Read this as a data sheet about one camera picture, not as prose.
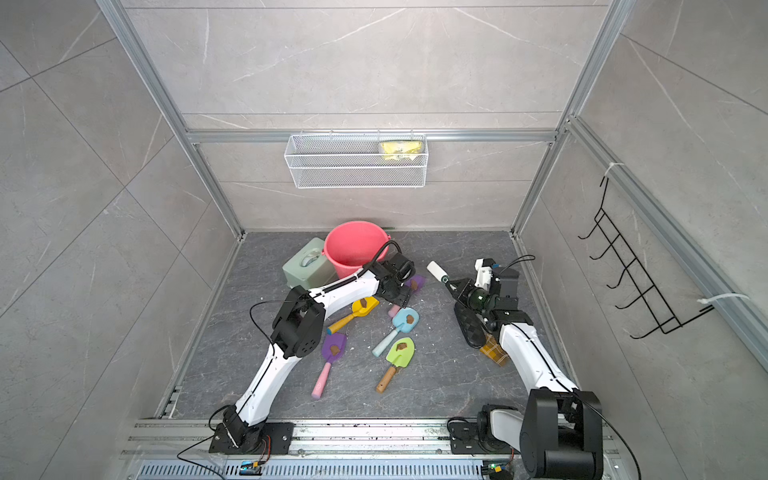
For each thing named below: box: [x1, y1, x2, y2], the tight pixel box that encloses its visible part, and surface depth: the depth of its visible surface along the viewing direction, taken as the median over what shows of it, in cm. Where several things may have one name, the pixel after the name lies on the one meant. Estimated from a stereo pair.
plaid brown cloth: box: [480, 334, 511, 367], surface depth 88 cm
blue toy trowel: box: [372, 307, 420, 358], surface depth 96 cm
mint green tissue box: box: [282, 238, 336, 291], surface depth 100 cm
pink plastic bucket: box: [322, 221, 391, 279], surface depth 100 cm
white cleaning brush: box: [426, 260, 450, 284], surface depth 94 cm
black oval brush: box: [454, 302, 487, 349], surface depth 92 cm
